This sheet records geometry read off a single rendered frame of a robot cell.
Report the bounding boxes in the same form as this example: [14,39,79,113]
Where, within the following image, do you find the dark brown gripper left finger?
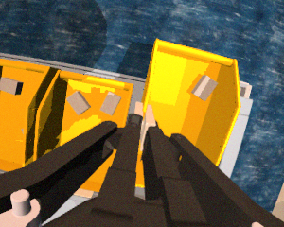
[0,102,144,227]

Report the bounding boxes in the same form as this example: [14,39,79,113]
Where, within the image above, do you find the beige block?
[191,75,218,101]
[66,91,91,115]
[100,91,122,116]
[0,77,24,96]

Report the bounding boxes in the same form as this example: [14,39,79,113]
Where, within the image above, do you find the yellow bin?
[0,59,61,171]
[33,70,133,192]
[141,39,240,166]

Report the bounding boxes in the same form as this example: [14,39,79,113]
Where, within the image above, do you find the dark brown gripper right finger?
[140,104,284,227]

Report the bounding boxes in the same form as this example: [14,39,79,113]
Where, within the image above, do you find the grey metal shelf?
[0,53,253,226]

